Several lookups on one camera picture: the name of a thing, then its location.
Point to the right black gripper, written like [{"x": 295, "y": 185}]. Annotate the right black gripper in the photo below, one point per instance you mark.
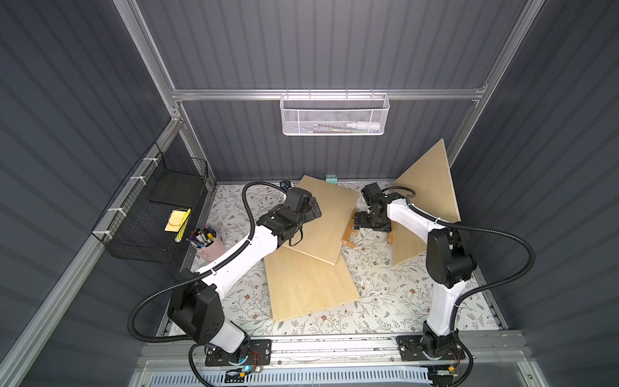
[{"x": 370, "y": 221}]

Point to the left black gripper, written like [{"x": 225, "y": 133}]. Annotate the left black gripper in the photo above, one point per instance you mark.
[{"x": 284, "y": 230}]

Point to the small wooden easel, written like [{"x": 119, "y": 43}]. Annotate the small wooden easel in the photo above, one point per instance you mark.
[{"x": 349, "y": 233}]

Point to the plywood board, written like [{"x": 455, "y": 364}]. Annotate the plywood board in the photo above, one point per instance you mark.
[
  {"x": 299, "y": 284},
  {"x": 323, "y": 237},
  {"x": 430, "y": 178}
]

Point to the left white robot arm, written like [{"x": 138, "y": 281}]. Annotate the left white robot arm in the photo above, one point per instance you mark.
[{"x": 197, "y": 308}]

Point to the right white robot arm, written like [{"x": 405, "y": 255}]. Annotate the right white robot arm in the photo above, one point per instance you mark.
[{"x": 448, "y": 261}]

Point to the pink pen cup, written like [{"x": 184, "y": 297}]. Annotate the pink pen cup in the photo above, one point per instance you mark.
[{"x": 207, "y": 242}]

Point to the white marker in basket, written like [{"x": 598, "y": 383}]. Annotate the white marker in basket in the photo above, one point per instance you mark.
[{"x": 364, "y": 127}]

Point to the yellow sticky note pad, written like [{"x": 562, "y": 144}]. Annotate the yellow sticky note pad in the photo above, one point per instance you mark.
[{"x": 177, "y": 219}]

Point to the yellow ruler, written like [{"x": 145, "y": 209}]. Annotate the yellow ruler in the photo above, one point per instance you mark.
[{"x": 182, "y": 229}]

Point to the teal wall clip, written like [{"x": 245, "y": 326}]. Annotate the teal wall clip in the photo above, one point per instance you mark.
[{"x": 332, "y": 179}]

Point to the white wire mesh basket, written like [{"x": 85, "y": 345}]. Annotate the white wire mesh basket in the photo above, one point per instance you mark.
[{"x": 327, "y": 114}]

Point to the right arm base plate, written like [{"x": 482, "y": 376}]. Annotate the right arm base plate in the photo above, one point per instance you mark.
[{"x": 430, "y": 348}]

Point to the black wire mesh basket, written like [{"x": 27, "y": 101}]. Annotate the black wire mesh basket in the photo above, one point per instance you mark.
[{"x": 132, "y": 228}]

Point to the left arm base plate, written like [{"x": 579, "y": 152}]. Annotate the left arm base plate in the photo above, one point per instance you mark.
[{"x": 251, "y": 352}]

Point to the aluminium rail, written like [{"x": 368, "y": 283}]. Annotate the aluminium rail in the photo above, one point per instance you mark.
[{"x": 348, "y": 350}]

